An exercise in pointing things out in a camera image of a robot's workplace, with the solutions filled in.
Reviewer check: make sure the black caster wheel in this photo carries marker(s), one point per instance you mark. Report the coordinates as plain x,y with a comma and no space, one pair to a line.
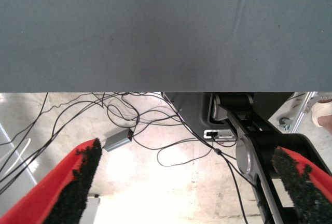
284,125

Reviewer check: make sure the person's bare forearm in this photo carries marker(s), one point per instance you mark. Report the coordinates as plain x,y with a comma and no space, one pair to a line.
328,121

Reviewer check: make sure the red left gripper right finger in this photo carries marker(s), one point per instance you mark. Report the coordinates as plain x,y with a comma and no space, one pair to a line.
308,187

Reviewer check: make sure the dark table cloth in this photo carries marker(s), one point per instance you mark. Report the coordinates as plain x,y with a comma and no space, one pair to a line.
155,27

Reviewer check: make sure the aluminium table leg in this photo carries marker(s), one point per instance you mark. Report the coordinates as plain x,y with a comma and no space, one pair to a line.
302,112

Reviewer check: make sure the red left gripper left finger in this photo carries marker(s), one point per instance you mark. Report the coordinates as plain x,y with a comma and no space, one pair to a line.
39,198

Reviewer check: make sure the grey adapter box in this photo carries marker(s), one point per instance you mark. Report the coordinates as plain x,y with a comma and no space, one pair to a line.
118,140

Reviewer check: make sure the grey metal box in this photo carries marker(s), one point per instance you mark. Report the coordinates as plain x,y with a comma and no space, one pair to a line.
90,211

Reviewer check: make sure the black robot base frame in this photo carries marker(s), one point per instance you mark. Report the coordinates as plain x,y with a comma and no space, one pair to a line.
259,130

